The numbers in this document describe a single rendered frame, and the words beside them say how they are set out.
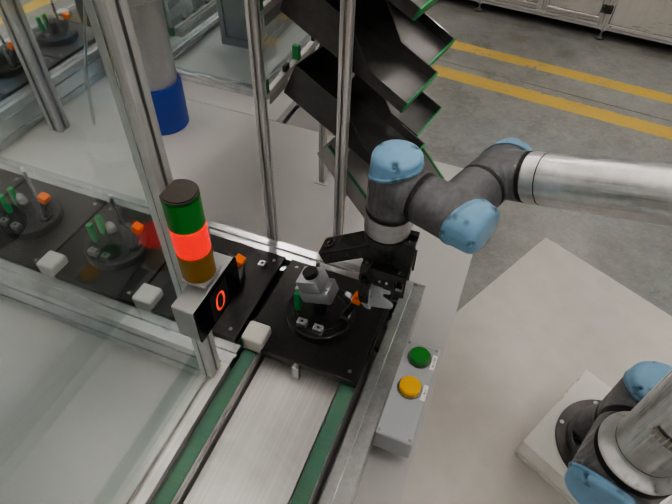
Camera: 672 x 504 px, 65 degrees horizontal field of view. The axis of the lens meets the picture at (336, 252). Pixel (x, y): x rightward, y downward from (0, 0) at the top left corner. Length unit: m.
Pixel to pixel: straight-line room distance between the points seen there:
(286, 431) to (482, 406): 0.40
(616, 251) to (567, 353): 1.67
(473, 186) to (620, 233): 2.32
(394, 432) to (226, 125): 1.18
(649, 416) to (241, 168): 1.24
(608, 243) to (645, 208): 2.22
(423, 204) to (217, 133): 1.15
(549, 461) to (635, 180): 0.56
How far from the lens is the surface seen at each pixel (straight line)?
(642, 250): 3.00
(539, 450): 1.09
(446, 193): 0.72
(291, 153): 1.67
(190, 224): 0.70
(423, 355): 1.06
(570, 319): 1.36
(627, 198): 0.74
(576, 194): 0.76
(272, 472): 1.00
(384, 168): 0.73
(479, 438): 1.13
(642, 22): 4.91
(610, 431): 0.85
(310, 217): 1.45
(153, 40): 1.67
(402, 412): 1.01
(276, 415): 1.04
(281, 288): 1.14
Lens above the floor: 1.85
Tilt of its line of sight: 47 degrees down
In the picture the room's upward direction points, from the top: 2 degrees clockwise
